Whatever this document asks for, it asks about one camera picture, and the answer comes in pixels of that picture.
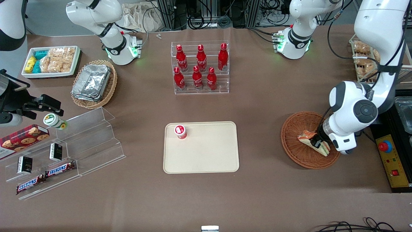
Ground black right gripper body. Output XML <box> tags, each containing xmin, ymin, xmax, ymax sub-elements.
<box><xmin>0</xmin><ymin>69</ymin><xmax>32</xmax><ymax>113</ymax></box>

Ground triangular sandwich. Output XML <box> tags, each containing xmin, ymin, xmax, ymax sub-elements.
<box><xmin>297</xmin><ymin>130</ymin><xmax>331</xmax><ymax>157</ymax></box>

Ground brown round wicker basket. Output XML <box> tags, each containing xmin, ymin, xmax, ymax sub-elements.
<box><xmin>281</xmin><ymin>111</ymin><xmax>342</xmax><ymax>169</ymax></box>

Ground aluminium foil tray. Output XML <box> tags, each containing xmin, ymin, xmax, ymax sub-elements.
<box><xmin>71</xmin><ymin>92</ymin><xmax>105</xmax><ymax>102</ymax></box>

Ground white rectangular snack tray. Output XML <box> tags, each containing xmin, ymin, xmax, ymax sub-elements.
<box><xmin>21</xmin><ymin>45</ymin><xmax>81</xmax><ymax>79</ymax></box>

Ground light oval wicker basket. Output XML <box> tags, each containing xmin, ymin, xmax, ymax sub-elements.
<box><xmin>70</xmin><ymin>59</ymin><xmax>118</xmax><ymax>110</ymax></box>

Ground beige plastic tray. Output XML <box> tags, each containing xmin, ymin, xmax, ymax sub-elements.
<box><xmin>163</xmin><ymin>121</ymin><xmax>240</xmax><ymax>174</ymax></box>

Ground green sunflower yogurt cup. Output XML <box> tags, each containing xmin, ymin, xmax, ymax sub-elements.
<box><xmin>43</xmin><ymin>113</ymin><xmax>68</xmax><ymax>131</ymax></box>

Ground red plaid cookie box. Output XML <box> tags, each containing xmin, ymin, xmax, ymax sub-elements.
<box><xmin>0</xmin><ymin>124</ymin><xmax>50</xmax><ymax>160</ymax></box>

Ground yellow snack packet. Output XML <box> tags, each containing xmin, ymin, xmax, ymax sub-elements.
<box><xmin>24</xmin><ymin>56</ymin><xmax>37</xmax><ymax>74</ymax></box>

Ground silver foil packets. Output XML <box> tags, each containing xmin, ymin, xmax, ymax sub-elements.
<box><xmin>72</xmin><ymin>64</ymin><xmax>111</xmax><ymax>97</ymax></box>

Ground small black snack box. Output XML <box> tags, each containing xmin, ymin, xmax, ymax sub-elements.
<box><xmin>16</xmin><ymin>156</ymin><xmax>33</xmax><ymax>175</ymax></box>
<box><xmin>49</xmin><ymin>143</ymin><xmax>63</xmax><ymax>162</ymax></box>

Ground yellow emergency stop box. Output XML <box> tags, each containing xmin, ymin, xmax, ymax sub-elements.
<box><xmin>376</xmin><ymin>135</ymin><xmax>412</xmax><ymax>189</ymax></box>

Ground clear acrylic stepped shelf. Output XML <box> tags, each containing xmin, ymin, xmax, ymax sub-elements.
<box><xmin>5</xmin><ymin>107</ymin><xmax>126</xmax><ymax>201</ymax></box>

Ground clear plastic container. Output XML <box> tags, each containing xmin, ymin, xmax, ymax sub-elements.
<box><xmin>394</xmin><ymin>96</ymin><xmax>412</xmax><ymax>134</ymax></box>

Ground Snickers chocolate bar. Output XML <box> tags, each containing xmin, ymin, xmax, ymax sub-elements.
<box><xmin>16</xmin><ymin>175</ymin><xmax>46</xmax><ymax>196</ymax></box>
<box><xmin>46</xmin><ymin>161</ymin><xmax>77</xmax><ymax>178</ymax></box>

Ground clear container of pastries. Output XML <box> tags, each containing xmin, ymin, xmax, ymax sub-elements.
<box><xmin>349</xmin><ymin>32</ymin><xmax>412</xmax><ymax>83</ymax></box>

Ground bagged brown snack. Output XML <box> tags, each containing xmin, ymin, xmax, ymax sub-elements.
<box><xmin>353</xmin><ymin>41</ymin><xmax>371</xmax><ymax>54</ymax></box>
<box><xmin>355</xmin><ymin>58</ymin><xmax>381</xmax><ymax>78</ymax></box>

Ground red cola bottle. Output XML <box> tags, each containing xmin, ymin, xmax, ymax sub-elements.
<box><xmin>217</xmin><ymin>43</ymin><xmax>229</xmax><ymax>72</ymax></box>
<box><xmin>206</xmin><ymin>67</ymin><xmax>218</xmax><ymax>92</ymax></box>
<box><xmin>192</xmin><ymin>65</ymin><xmax>204</xmax><ymax>91</ymax></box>
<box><xmin>175</xmin><ymin>44</ymin><xmax>189</xmax><ymax>72</ymax></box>
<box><xmin>196</xmin><ymin>44</ymin><xmax>208</xmax><ymax>72</ymax></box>
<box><xmin>173</xmin><ymin>67</ymin><xmax>186</xmax><ymax>92</ymax></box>

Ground white cloth bag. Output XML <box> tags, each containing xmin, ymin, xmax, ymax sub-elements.
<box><xmin>122</xmin><ymin>1</ymin><xmax>162</xmax><ymax>33</ymax></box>

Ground clear acrylic bottle rack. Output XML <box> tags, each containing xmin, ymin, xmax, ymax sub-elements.
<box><xmin>171</xmin><ymin>40</ymin><xmax>230</xmax><ymax>95</ymax></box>

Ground red lidded yogurt cup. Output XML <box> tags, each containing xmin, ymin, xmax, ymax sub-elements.
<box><xmin>174</xmin><ymin>124</ymin><xmax>188</xmax><ymax>140</ymax></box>

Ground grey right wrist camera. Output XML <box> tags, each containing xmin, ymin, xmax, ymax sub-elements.
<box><xmin>0</xmin><ymin>111</ymin><xmax>23</xmax><ymax>128</ymax></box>

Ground black cables at table edge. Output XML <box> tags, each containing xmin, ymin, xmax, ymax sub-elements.
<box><xmin>317</xmin><ymin>217</ymin><xmax>407</xmax><ymax>232</ymax></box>

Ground aluminium frame post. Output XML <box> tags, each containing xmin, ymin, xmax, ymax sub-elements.
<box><xmin>156</xmin><ymin>0</ymin><xmax>177</xmax><ymax>30</ymax></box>
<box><xmin>244</xmin><ymin>0</ymin><xmax>262</xmax><ymax>28</ymax></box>

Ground black cable bundle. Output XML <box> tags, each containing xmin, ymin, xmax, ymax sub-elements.
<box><xmin>188</xmin><ymin>13</ymin><xmax>233</xmax><ymax>30</ymax></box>

